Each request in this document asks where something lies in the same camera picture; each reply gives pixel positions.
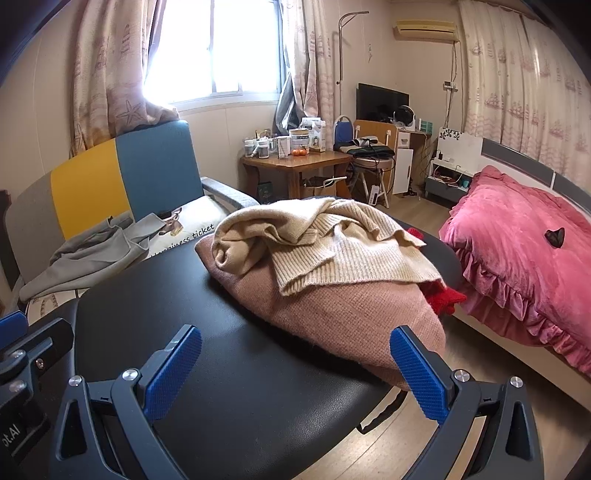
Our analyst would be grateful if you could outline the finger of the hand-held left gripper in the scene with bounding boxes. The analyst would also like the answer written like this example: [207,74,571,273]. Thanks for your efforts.
[0,310,75,398]

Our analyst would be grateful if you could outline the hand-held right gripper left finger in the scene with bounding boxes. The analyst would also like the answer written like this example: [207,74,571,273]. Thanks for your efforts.
[54,324,204,480]

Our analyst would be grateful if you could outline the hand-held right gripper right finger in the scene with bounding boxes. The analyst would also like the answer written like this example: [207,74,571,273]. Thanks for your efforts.
[389,325,546,480]

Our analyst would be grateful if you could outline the cream knit sweater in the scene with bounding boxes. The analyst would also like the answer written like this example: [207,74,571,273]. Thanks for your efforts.
[211,198,444,297]

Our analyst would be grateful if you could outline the folded dark clothes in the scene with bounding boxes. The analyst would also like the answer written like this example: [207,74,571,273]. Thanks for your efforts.
[339,137,396,160]

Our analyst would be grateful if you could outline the triangle pattern cushion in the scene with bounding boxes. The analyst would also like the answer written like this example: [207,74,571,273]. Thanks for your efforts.
[25,286,93,320]

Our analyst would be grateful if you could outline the red garment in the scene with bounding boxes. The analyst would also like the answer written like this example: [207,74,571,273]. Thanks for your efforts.
[406,227,468,317]

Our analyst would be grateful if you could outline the pink knit sweater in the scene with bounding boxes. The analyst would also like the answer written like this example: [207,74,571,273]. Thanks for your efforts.
[194,233,448,392]

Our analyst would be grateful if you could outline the grey jacket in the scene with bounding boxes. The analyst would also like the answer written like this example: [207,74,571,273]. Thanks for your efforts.
[18,213,183,303]

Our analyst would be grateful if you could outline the deer print cushion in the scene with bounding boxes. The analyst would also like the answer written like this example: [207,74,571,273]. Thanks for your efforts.
[145,203,232,260]

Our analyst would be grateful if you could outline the pink ruffled quilt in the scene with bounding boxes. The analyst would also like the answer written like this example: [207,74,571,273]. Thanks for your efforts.
[438,166,591,370]

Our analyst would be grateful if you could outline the grey nightstand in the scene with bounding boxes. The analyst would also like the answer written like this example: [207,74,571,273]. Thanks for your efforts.
[425,157,476,202]

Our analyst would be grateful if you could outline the grey yellow blue sofa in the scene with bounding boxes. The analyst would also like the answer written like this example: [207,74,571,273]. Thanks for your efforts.
[0,119,262,324]

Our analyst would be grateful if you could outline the paper bag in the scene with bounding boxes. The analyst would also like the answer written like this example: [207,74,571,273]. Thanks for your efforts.
[302,175,350,200]

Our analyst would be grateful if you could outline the small white cabinet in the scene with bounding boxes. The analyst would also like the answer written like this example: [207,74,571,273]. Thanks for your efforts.
[392,131,414,195]

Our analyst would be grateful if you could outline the round stool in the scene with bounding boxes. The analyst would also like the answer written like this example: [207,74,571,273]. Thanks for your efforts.
[353,156,397,206]

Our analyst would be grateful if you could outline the white flower decal panel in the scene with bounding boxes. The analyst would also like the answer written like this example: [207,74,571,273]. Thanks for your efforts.
[438,126,484,162]

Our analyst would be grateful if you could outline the wooden side table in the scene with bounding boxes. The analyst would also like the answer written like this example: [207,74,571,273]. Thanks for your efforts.
[240,150,354,204]

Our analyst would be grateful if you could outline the wooden desk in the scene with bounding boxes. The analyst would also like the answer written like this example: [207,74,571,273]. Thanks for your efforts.
[353,119,432,197]

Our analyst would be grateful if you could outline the blue chair back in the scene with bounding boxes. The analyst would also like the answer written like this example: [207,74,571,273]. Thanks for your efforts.
[333,115,354,144]

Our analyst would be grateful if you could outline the cluster of bottles and boxes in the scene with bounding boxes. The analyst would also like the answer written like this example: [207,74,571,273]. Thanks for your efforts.
[244,117,326,160]

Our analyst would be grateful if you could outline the starfish print curtain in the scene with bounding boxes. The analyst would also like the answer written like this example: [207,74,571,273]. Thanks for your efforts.
[69,0,181,155]

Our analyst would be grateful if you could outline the black monitor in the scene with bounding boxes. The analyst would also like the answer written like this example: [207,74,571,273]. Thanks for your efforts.
[357,83,410,124]

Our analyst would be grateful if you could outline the ship print curtain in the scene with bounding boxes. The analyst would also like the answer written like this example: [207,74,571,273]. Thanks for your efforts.
[457,0,591,162]

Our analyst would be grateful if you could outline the window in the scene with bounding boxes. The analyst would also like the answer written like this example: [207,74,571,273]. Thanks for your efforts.
[143,0,284,104]

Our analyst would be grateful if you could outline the metal pole stand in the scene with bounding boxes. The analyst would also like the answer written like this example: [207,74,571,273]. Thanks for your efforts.
[336,11,370,134]

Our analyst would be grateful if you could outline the lighthouse print curtain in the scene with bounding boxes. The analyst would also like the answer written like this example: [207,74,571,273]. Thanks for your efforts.
[272,0,335,134]

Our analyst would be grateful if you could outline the white grey bed frame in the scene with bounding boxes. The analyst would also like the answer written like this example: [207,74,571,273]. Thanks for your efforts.
[450,136,591,411]

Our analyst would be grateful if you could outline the wall cables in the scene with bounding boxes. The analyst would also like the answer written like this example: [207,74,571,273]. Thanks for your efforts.
[443,41,463,131]

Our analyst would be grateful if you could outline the wall air conditioner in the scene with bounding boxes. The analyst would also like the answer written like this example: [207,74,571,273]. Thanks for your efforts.
[392,18,460,44]

